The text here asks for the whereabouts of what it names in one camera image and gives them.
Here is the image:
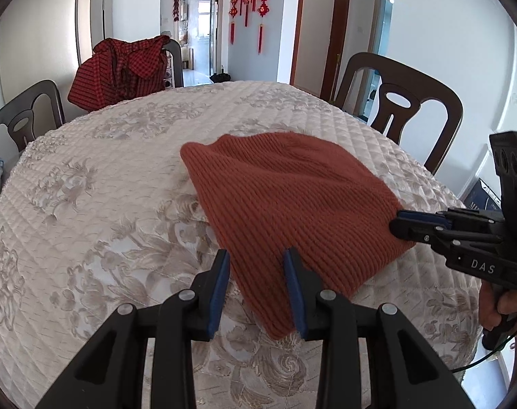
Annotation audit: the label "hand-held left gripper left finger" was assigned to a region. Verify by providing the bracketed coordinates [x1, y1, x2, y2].
[36, 249, 231, 409]

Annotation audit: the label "rust orange knit sweater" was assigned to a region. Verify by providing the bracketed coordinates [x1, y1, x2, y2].
[180, 133, 417, 340]

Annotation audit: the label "brown wooden door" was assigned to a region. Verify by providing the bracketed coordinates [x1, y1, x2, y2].
[290, 0, 352, 102]

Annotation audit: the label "dark wooden chair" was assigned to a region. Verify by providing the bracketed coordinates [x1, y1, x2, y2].
[0, 79, 67, 154]
[160, 38, 184, 90]
[331, 52, 464, 175]

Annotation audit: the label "cream embroidered quilted tablecloth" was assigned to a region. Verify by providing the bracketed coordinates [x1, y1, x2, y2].
[0, 80, 487, 409]

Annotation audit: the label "long red knot string ornament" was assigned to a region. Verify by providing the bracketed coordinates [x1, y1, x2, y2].
[257, 0, 273, 55]

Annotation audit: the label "red plaid clothes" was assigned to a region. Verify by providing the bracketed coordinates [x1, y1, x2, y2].
[68, 36, 169, 110]

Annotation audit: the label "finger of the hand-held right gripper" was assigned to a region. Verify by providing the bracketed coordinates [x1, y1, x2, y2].
[397, 210, 455, 228]
[390, 217, 455, 252]

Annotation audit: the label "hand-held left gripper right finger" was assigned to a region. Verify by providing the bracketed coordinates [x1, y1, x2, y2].
[283, 247, 472, 409]

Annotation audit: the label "black cable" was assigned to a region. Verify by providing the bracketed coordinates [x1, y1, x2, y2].
[450, 340, 517, 372]

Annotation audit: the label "person's right hand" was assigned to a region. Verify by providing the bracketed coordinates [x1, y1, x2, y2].
[478, 285, 517, 331]

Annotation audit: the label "dark blue box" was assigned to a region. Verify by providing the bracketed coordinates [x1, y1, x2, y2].
[463, 178, 504, 211]

